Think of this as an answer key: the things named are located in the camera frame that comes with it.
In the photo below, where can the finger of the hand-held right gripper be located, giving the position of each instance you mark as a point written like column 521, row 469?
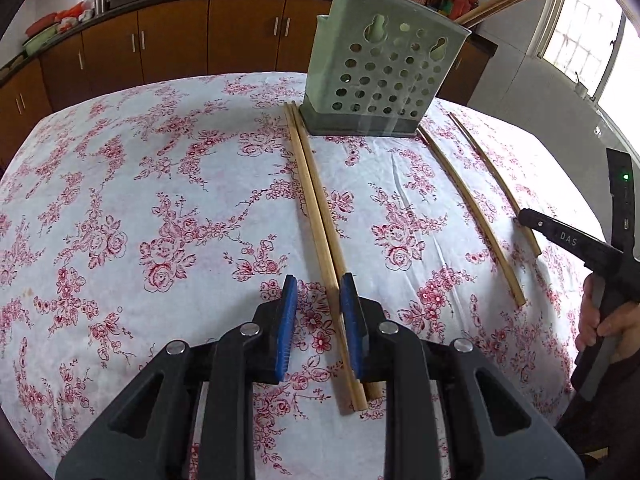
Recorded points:
column 567, row 240

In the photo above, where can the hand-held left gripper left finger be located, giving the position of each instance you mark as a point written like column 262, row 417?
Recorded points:
column 285, row 330

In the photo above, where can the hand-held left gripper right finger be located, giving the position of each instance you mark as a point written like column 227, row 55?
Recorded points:
column 352, row 330

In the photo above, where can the green perforated utensil holder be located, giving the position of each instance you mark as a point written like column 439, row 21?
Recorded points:
column 380, row 70

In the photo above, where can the person's right hand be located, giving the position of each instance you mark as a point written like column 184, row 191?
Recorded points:
column 627, row 325

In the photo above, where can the white cup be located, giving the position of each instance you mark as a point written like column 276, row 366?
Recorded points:
column 580, row 85

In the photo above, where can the barred window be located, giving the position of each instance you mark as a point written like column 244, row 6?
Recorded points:
column 585, row 30

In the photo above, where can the floral white tablecloth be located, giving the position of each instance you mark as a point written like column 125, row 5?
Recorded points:
column 150, row 210

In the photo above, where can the row of condiment bottles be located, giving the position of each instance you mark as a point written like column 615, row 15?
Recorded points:
column 447, row 6

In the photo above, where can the brown base cabinets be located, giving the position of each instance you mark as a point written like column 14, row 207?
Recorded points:
column 170, row 40

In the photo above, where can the black countertop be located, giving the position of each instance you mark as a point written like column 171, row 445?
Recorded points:
column 150, row 2

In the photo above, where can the steel canister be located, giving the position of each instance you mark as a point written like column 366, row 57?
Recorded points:
column 101, row 4

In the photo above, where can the orange plastic basin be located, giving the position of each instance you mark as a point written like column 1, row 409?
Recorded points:
column 71, row 11

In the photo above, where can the red plastic basin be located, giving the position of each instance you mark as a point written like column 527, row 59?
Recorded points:
column 41, row 24

